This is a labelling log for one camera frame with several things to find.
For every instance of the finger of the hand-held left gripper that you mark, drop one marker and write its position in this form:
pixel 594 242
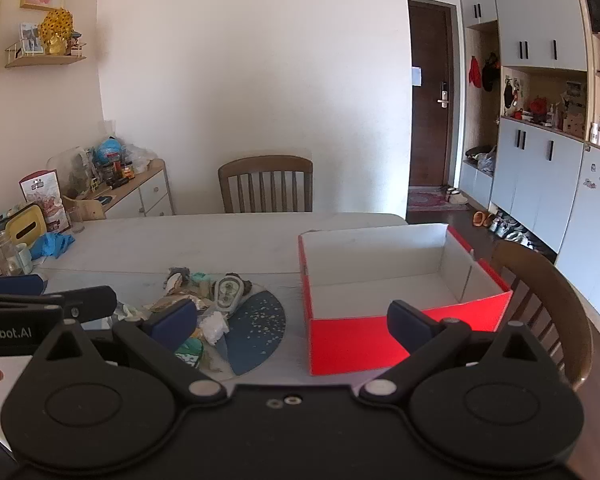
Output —
pixel 92 302
pixel 15 285

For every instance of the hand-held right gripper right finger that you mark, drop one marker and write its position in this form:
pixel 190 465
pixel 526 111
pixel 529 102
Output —
pixel 411 325

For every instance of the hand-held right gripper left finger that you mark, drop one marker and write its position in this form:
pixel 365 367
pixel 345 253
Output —
pixel 172 322

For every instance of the red cardboard box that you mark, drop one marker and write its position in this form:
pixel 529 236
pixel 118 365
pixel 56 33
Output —
pixel 355 345

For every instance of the beige crumpled wrapper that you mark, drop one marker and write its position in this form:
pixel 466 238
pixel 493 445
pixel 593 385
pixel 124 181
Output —
pixel 175 302

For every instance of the clear glass jar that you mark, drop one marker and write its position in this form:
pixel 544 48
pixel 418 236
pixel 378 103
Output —
pixel 4 255

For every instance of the green white small packet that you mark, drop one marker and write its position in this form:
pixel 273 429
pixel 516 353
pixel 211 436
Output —
pixel 190 352

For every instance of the crumpled white paper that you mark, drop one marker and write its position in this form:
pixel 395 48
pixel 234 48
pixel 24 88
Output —
pixel 214 329

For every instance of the blue cloth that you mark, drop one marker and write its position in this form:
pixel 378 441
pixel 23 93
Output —
pixel 52 245

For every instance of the yellow grey tissue box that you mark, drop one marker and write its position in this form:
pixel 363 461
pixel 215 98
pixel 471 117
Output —
pixel 22 227

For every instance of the white green oval device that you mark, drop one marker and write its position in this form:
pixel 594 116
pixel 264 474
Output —
pixel 229 292

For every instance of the clear drinking glass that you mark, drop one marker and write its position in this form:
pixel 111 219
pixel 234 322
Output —
pixel 76 221

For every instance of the blue speckled placemat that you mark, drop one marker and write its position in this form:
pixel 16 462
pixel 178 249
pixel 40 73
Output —
pixel 260 330

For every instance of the wooden desktop holder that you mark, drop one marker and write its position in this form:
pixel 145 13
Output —
pixel 87 209

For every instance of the red white snack bag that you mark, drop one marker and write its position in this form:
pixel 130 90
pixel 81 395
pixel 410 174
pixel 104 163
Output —
pixel 42 195

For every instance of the white sideboard cabinet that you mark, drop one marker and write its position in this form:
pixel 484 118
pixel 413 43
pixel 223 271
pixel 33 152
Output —
pixel 150 195

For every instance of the patterned door rug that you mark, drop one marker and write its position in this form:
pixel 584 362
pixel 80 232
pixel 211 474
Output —
pixel 427 201

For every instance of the orange slippers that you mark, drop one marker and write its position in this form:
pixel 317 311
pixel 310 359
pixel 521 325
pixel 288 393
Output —
pixel 481 219

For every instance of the clear plastic container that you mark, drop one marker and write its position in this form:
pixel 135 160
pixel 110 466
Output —
pixel 70 170

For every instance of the dark glass jar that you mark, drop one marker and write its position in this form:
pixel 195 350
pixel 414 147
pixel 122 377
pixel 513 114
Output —
pixel 109 172

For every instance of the white slippers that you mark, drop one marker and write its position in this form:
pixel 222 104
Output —
pixel 456 196

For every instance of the row of shoes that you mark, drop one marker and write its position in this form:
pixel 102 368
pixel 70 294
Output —
pixel 515 232

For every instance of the wooden dining chair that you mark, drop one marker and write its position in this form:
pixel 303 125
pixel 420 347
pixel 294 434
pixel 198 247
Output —
pixel 555 285
pixel 265 165

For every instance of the clear plastic bag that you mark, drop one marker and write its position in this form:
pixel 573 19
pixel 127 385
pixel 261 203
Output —
pixel 139 157

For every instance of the blue ball toy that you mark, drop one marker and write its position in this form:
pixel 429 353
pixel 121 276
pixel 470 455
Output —
pixel 107 150

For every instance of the grey plastic bag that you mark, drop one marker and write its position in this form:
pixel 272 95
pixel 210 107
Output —
pixel 486 162

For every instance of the dark item on bench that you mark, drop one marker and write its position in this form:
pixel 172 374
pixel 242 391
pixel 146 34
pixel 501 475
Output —
pixel 475 152

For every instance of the brown entrance door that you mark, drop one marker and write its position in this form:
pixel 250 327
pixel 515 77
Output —
pixel 430 130

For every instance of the white fridge with magnets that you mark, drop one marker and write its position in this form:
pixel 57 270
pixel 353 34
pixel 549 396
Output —
pixel 590 220

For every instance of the silver door lock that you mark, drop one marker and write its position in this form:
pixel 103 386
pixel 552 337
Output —
pixel 443 96

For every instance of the small photo card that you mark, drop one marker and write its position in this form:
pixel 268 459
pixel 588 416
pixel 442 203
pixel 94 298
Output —
pixel 31 39

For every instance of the small model figure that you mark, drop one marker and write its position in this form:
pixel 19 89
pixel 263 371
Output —
pixel 76 44

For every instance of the white paper notice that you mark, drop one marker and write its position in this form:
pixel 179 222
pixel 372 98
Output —
pixel 417 76

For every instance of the hanging trinkets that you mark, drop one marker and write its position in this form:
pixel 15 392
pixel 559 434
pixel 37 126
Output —
pixel 510 92

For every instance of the golden flower ornament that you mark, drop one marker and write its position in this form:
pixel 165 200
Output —
pixel 56 30

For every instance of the small cardboard box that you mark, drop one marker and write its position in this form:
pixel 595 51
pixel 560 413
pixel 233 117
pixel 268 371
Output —
pixel 573 122

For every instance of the black hanging bag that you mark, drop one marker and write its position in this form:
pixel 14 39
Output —
pixel 490 72

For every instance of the wooden wall shelf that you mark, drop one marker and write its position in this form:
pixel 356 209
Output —
pixel 45 60

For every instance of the white wall cabinet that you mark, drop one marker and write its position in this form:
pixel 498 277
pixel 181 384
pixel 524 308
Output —
pixel 535 20

